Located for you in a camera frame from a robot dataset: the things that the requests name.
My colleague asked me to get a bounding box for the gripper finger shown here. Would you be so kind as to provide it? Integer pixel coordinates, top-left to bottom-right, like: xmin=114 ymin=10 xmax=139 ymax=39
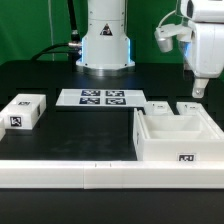
xmin=192 ymin=78 xmax=209 ymax=98

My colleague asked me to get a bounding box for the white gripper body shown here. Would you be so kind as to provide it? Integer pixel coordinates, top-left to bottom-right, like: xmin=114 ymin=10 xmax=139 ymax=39
xmin=184 ymin=21 xmax=224 ymax=78

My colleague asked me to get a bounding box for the white cabinet body box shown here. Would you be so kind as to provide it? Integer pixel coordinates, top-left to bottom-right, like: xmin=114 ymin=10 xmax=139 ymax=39
xmin=133 ymin=109 xmax=224 ymax=162

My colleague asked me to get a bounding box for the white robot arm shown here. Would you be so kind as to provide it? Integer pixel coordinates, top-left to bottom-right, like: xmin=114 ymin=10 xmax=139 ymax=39
xmin=76 ymin=0 xmax=224 ymax=98

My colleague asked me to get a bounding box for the white cabinet top block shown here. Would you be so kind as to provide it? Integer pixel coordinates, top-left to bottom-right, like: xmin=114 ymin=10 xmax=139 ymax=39
xmin=0 ymin=94 xmax=46 ymax=130

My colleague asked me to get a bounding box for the white left fence piece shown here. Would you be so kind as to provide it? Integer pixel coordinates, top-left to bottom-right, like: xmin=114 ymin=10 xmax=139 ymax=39
xmin=0 ymin=116 xmax=6 ymax=141

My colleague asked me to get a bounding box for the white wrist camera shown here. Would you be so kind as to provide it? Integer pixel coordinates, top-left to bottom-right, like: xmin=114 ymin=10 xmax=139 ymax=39
xmin=154 ymin=24 xmax=191 ymax=53

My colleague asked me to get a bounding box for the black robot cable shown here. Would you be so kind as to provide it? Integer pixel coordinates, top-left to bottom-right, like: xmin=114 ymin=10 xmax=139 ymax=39
xmin=31 ymin=0 xmax=83 ymax=62

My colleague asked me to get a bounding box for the white marker base plate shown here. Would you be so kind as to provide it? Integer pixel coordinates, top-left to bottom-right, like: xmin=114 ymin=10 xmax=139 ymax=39
xmin=56 ymin=89 xmax=146 ymax=107

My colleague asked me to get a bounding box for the white front fence rail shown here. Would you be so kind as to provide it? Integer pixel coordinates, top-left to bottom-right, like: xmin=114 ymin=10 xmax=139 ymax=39
xmin=0 ymin=160 xmax=224 ymax=189

